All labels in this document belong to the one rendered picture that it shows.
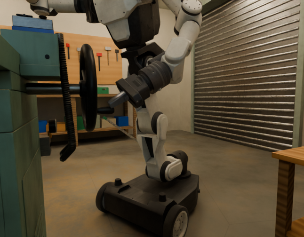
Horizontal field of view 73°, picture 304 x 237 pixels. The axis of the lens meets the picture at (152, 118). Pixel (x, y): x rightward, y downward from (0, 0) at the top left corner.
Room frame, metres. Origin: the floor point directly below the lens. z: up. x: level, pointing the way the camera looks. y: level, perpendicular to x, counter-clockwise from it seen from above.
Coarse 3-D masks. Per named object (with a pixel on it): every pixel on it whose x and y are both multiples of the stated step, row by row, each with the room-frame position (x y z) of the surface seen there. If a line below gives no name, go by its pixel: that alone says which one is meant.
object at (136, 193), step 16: (144, 176) 1.52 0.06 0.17; (192, 176) 1.51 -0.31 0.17; (112, 192) 1.22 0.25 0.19; (128, 192) 1.21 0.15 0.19; (144, 192) 1.21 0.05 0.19; (160, 192) 1.09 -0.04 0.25; (176, 192) 1.25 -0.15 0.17; (192, 192) 1.26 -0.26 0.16; (112, 208) 1.21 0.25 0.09; (128, 208) 1.13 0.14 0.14; (144, 208) 1.05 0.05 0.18; (160, 208) 1.01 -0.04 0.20; (192, 208) 1.27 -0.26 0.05; (144, 224) 1.05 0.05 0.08; (160, 224) 0.99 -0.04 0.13
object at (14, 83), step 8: (0, 72) 0.44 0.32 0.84; (8, 72) 0.44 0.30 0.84; (0, 80) 0.43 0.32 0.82; (8, 80) 0.44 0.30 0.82; (16, 80) 0.49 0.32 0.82; (24, 80) 0.60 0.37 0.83; (0, 88) 0.43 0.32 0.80; (8, 88) 0.44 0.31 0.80; (16, 88) 0.49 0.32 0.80; (24, 88) 0.59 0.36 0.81
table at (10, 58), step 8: (0, 40) 0.39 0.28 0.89; (0, 48) 0.38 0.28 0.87; (8, 48) 0.44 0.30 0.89; (0, 56) 0.38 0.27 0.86; (8, 56) 0.44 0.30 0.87; (16, 56) 0.51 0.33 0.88; (0, 64) 0.38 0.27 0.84; (8, 64) 0.43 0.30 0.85; (16, 64) 0.51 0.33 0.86; (24, 64) 0.54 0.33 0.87; (32, 64) 0.55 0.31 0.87; (16, 72) 0.50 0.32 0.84; (24, 72) 0.54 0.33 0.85; (32, 72) 0.55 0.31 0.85; (40, 72) 0.55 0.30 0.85; (48, 72) 0.56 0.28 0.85; (56, 72) 0.57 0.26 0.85; (32, 80) 0.69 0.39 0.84; (40, 80) 0.69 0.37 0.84; (48, 80) 0.69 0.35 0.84; (56, 80) 0.70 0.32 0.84
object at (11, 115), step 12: (0, 96) 0.42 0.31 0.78; (12, 96) 0.44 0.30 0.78; (24, 96) 0.58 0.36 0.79; (36, 96) 0.82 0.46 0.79; (0, 108) 0.42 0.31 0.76; (12, 108) 0.43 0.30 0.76; (24, 108) 0.56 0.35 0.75; (36, 108) 0.80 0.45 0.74; (0, 120) 0.42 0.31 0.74; (12, 120) 0.43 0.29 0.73; (24, 120) 0.55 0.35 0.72; (0, 132) 0.42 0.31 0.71
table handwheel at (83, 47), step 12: (84, 48) 0.62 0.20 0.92; (84, 60) 0.74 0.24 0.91; (84, 72) 0.76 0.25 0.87; (36, 84) 0.63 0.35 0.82; (48, 84) 0.64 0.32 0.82; (60, 84) 0.65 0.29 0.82; (72, 84) 0.67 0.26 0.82; (84, 84) 0.67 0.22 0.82; (96, 84) 0.57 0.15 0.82; (84, 96) 0.68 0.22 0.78; (96, 96) 0.57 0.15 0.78; (84, 108) 0.78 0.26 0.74; (96, 108) 0.58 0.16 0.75; (84, 120) 0.73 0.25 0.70
